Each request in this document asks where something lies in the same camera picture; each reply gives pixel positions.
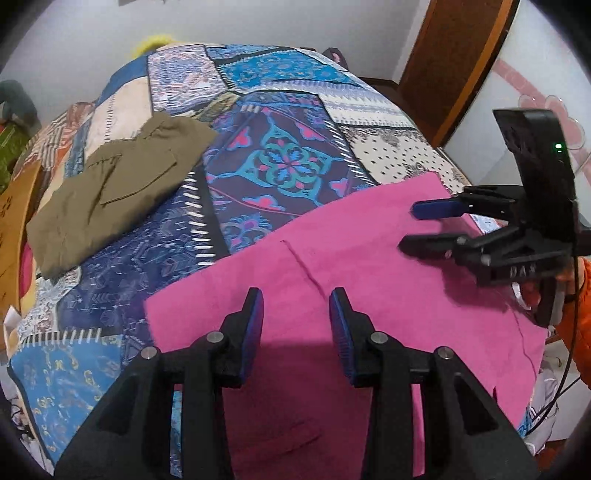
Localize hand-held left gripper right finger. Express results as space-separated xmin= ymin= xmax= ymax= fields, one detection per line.
xmin=329 ymin=287 xmax=541 ymax=480

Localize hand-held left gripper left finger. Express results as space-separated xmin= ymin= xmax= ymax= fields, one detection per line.
xmin=54 ymin=287 xmax=265 ymax=480

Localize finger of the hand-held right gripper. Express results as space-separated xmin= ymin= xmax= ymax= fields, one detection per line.
xmin=412 ymin=185 xmax=527 ymax=223
xmin=398 ymin=226 xmax=532 ymax=283

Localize pink pants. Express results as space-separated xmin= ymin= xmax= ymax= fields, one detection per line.
xmin=144 ymin=172 xmax=548 ymax=480

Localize brown wooden door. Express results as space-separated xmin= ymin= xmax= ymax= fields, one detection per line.
xmin=398 ymin=0 xmax=522 ymax=149

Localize patchwork printed blanket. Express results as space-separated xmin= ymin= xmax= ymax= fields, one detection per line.
xmin=7 ymin=44 xmax=536 ymax=478

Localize olive green shorts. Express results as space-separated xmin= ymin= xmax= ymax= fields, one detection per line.
xmin=26 ymin=112 xmax=219 ymax=280

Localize wooden board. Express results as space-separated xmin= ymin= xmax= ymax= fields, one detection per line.
xmin=0 ymin=159 xmax=44 ymax=324

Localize yellow fluffy object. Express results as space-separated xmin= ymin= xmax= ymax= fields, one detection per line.
xmin=131 ymin=37 xmax=172 ymax=57

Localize green cloth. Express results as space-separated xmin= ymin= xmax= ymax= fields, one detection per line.
xmin=0 ymin=124 xmax=25 ymax=195

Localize black cable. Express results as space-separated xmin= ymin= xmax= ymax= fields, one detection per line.
xmin=526 ymin=258 xmax=583 ymax=435

